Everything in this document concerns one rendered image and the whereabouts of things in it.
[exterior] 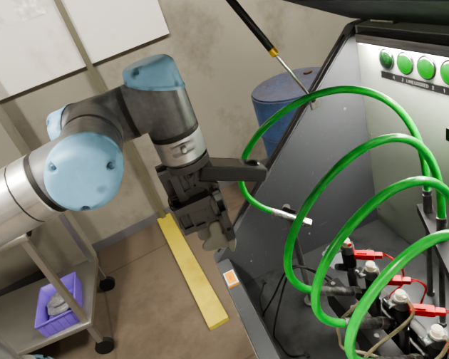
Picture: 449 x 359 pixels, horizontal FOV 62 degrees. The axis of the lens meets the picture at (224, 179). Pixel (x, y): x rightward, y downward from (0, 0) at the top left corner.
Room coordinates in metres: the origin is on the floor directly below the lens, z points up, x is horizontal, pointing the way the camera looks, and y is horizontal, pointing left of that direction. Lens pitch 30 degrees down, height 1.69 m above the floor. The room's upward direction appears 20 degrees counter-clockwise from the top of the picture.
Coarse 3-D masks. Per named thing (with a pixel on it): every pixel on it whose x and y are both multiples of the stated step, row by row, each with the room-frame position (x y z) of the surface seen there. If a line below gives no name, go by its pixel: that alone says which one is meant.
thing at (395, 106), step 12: (312, 96) 0.64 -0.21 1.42; (372, 96) 0.61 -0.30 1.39; (384, 96) 0.61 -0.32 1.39; (288, 108) 0.65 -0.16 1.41; (396, 108) 0.60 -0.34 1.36; (276, 120) 0.66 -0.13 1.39; (408, 120) 0.60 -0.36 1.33; (252, 144) 0.68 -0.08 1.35; (420, 156) 0.59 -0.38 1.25; (252, 204) 0.69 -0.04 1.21
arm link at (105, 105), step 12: (96, 96) 0.52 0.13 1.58; (108, 96) 0.51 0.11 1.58; (120, 96) 0.51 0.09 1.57; (72, 108) 0.51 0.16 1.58; (84, 108) 0.48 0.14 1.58; (96, 108) 0.48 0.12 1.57; (108, 108) 0.50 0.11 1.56; (120, 108) 0.49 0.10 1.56; (48, 120) 0.51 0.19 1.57; (60, 120) 0.50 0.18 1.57; (120, 120) 0.49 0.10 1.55; (132, 120) 0.49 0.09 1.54; (48, 132) 0.49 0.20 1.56; (60, 132) 0.49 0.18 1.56; (120, 132) 0.46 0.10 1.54; (132, 132) 0.50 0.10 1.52
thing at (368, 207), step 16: (384, 192) 0.40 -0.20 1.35; (448, 192) 0.41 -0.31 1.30; (368, 208) 0.40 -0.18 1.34; (352, 224) 0.39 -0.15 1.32; (336, 240) 0.39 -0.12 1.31; (320, 272) 0.39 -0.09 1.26; (320, 288) 0.38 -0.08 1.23; (320, 320) 0.38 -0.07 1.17; (336, 320) 0.39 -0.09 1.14; (368, 320) 0.40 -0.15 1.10; (384, 320) 0.40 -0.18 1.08
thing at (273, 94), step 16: (272, 80) 2.53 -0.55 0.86; (288, 80) 2.41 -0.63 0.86; (304, 80) 2.31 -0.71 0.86; (256, 96) 2.34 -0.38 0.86; (272, 96) 2.23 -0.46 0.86; (288, 96) 2.14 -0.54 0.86; (256, 112) 2.33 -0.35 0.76; (272, 112) 2.16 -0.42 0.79; (272, 128) 2.19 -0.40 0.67; (272, 144) 2.22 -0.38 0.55
